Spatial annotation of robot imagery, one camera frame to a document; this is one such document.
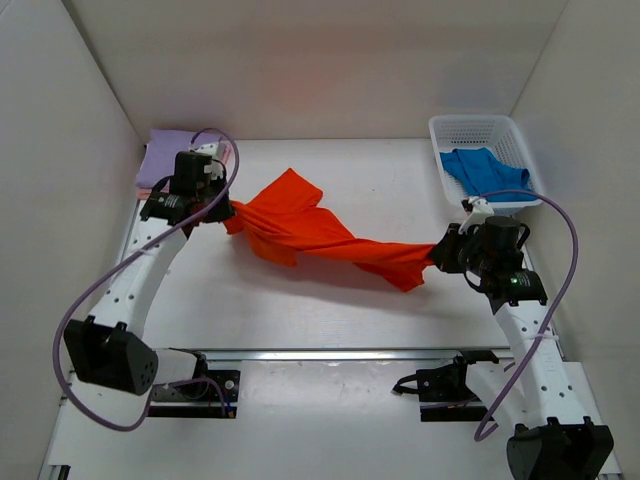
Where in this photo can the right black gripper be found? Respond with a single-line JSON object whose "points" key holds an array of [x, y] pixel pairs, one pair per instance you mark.
{"points": [[444, 251]]}

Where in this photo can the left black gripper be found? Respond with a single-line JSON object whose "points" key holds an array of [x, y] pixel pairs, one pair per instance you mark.
{"points": [[225, 209]]}

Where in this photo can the orange t-shirt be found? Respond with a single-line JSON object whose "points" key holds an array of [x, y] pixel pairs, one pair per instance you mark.
{"points": [[286, 219]]}

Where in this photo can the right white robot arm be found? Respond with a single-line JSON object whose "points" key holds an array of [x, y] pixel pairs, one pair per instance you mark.
{"points": [[553, 435]]}

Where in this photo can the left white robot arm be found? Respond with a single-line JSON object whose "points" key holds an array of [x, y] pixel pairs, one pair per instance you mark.
{"points": [[107, 347]]}

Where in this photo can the folded pink t-shirt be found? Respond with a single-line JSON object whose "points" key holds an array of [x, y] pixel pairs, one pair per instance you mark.
{"points": [[145, 192]]}

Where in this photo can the folded purple t-shirt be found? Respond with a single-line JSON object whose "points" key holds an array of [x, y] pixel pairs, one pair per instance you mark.
{"points": [[163, 139]]}

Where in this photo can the blue t-shirt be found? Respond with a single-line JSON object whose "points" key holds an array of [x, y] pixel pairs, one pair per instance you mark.
{"points": [[482, 174]]}

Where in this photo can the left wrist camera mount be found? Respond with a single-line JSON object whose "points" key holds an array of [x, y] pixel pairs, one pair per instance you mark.
{"points": [[211, 158]]}

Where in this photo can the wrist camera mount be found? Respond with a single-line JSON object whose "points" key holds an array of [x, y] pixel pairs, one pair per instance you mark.
{"points": [[211, 158], [478, 210]]}

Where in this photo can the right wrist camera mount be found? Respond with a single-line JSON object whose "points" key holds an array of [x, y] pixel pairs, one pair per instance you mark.
{"points": [[478, 210]]}

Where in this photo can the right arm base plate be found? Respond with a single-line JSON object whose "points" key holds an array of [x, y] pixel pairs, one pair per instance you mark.
{"points": [[442, 391]]}

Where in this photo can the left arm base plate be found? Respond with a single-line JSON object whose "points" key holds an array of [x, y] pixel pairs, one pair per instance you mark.
{"points": [[215, 395]]}

